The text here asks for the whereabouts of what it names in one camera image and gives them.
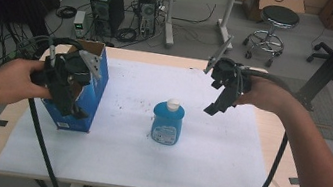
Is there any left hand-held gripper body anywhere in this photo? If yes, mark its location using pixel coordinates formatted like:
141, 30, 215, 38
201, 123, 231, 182
26, 41, 107, 112

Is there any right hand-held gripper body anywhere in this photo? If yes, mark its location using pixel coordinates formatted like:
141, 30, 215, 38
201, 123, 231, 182
201, 32, 260, 96

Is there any blue cardboard box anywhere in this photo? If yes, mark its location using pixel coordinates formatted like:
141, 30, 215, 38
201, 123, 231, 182
37, 34, 116, 137

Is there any blue bottle with white cap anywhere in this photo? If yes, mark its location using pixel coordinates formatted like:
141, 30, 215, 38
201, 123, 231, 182
148, 95, 188, 148

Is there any person's right hand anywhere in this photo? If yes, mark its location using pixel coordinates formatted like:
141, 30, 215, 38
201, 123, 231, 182
235, 72, 296, 116

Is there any person's left hand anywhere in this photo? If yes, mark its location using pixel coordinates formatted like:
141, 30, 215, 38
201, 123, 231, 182
0, 54, 58, 117

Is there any small power supply unit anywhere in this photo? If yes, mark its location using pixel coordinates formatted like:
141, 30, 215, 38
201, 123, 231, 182
70, 9, 88, 40

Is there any white table mat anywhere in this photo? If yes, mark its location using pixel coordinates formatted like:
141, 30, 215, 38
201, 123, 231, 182
0, 40, 290, 187

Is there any black round stool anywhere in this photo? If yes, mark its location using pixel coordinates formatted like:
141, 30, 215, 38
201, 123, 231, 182
238, 0, 302, 73

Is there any black computer tower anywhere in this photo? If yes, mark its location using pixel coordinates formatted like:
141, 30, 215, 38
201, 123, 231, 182
84, 0, 129, 39

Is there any brown cardboard box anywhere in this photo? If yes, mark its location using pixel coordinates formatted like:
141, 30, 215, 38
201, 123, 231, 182
239, 0, 308, 30

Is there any open computer tower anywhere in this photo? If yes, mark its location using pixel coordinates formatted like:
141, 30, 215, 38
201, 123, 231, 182
129, 0, 162, 38

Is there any grey floor mat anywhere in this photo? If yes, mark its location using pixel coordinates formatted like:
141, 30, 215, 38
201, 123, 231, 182
269, 75, 333, 141

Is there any black cable bundle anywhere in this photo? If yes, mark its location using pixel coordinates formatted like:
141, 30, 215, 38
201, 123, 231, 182
14, 30, 87, 65

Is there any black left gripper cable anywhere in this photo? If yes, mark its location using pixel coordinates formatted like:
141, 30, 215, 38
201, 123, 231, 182
13, 96, 78, 187

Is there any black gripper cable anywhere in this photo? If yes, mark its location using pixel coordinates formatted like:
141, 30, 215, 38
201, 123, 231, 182
224, 67, 300, 187
13, 96, 78, 187

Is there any coiled black cable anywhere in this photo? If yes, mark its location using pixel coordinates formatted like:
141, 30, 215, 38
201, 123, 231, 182
114, 25, 139, 45
54, 3, 79, 21

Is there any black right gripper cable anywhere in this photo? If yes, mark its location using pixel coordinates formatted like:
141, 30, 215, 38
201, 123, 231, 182
224, 67, 300, 187

